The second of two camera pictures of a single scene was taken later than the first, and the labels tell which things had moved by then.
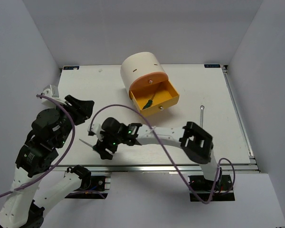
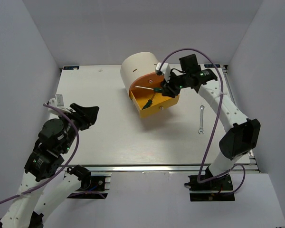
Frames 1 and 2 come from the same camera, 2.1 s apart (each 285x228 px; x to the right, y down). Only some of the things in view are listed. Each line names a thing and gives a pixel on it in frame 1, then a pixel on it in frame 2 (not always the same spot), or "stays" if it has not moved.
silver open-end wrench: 202,111 stays
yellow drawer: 155,98 stays
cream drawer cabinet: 137,64 stays
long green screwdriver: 149,102 stays
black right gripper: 105,154 to 168,91
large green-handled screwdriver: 93,147 to 156,90
